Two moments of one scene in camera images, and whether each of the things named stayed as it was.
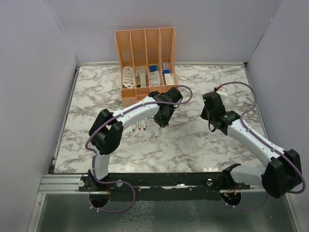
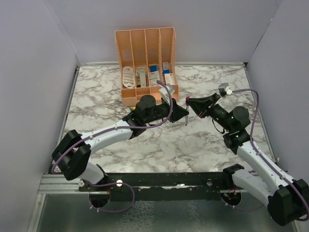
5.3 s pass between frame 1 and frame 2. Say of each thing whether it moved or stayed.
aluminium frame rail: stayed
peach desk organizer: stayed
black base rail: stayed
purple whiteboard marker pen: moved
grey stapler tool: stayed
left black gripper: moved
